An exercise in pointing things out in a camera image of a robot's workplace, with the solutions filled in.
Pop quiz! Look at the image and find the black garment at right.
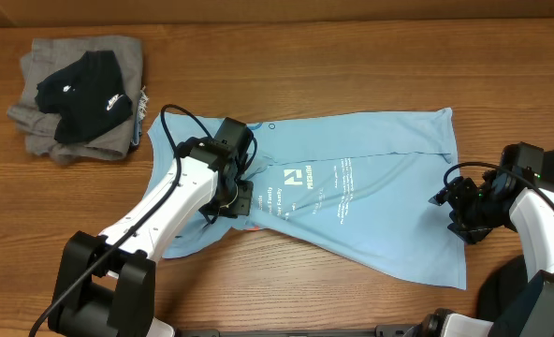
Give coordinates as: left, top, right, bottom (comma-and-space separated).
475, 255, 528, 322

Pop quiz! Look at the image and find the light blue folded garment edge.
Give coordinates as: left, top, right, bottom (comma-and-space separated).
131, 86, 150, 148

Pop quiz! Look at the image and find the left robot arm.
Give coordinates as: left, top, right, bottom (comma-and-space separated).
38, 118, 255, 337

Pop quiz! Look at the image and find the light blue printed t-shirt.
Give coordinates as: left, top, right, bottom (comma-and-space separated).
165, 108, 467, 289

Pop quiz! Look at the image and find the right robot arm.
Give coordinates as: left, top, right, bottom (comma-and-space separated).
405, 142, 554, 336

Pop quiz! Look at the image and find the black folded Nike garment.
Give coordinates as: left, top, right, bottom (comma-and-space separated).
35, 51, 132, 144

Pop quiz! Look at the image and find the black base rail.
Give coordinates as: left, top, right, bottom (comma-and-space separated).
175, 324, 419, 337

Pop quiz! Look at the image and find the grey folded garment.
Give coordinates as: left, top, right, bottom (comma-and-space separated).
7, 36, 143, 165

